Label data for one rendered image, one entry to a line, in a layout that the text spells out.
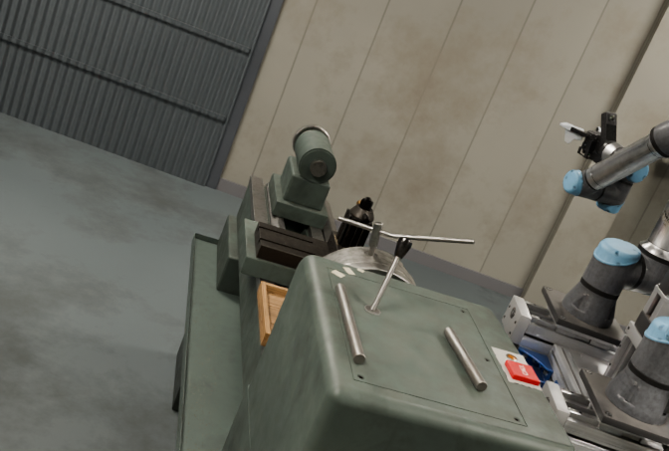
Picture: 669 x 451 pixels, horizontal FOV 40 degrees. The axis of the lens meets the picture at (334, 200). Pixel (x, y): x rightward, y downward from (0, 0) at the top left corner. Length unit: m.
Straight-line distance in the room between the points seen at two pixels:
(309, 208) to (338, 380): 1.78
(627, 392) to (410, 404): 0.77
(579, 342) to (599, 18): 3.32
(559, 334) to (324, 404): 1.23
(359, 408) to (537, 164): 4.40
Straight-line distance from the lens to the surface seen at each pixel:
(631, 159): 2.73
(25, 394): 3.53
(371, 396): 1.62
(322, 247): 2.92
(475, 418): 1.71
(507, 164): 5.87
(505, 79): 5.73
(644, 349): 2.27
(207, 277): 3.46
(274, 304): 2.64
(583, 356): 2.74
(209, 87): 5.69
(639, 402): 2.28
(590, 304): 2.70
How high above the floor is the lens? 2.02
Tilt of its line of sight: 18 degrees down
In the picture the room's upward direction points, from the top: 22 degrees clockwise
